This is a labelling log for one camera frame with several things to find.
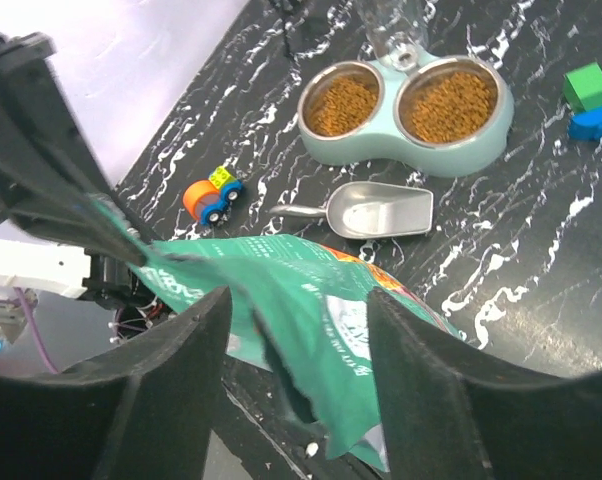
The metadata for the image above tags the mint double pet bowl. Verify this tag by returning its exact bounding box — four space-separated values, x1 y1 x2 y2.
297 56 514 178

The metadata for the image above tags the green toy block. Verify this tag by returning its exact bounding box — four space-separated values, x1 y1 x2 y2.
562 62 602 113

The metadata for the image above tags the black microphone tripod stand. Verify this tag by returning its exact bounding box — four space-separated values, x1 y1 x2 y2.
267 0 312 64

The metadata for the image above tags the blue toy block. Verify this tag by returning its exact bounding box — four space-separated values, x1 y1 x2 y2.
568 106 602 141

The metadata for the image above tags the orange blue toy car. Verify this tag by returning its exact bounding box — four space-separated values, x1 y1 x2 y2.
182 166 243 226

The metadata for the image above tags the clear water bottle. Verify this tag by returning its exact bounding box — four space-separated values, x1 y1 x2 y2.
355 0 428 72

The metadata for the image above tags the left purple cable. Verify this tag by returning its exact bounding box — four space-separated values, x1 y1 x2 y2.
11 287 61 375

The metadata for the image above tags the green pet food bag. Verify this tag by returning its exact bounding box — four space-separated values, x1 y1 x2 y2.
92 195 454 470

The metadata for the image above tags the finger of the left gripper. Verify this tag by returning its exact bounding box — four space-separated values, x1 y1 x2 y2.
0 33 149 266

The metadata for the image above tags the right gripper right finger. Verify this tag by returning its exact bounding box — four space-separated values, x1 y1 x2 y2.
367 289 602 479

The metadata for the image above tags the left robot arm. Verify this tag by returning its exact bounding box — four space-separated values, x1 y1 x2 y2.
0 33 155 309

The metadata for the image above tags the metal food scoop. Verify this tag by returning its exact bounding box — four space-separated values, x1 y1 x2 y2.
269 181 434 240

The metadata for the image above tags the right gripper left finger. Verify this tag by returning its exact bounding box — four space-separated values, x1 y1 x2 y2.
0 287 232 479

